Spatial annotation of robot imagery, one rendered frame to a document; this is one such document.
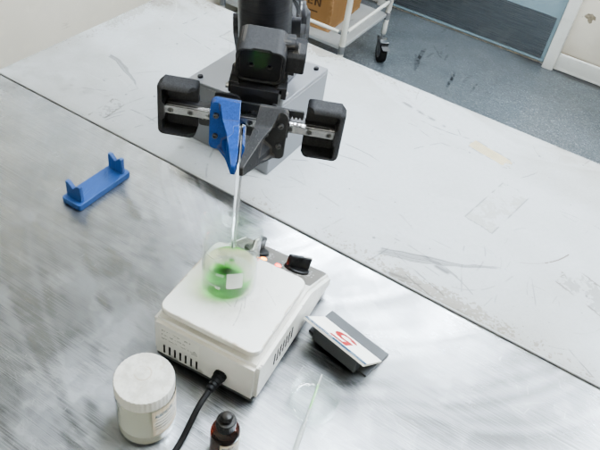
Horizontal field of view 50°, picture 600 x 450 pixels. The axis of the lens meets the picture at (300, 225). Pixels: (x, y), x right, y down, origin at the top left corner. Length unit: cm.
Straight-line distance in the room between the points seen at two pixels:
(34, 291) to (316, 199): 41
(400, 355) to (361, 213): 25
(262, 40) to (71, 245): 40
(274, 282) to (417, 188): 38
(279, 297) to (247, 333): 6
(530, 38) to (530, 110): 53
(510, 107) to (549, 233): 218
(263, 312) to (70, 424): 23
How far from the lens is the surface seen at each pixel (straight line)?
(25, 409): 75
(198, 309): 70
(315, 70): 104
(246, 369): 69
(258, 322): 69
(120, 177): 97
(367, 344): 80
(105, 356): 78
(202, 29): 138
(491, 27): 368
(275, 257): 81
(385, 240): 93
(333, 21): 295
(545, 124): 317
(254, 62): 64
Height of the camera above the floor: 153
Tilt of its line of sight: 43 degrees down
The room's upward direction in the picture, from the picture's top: 10 degrees clockwise
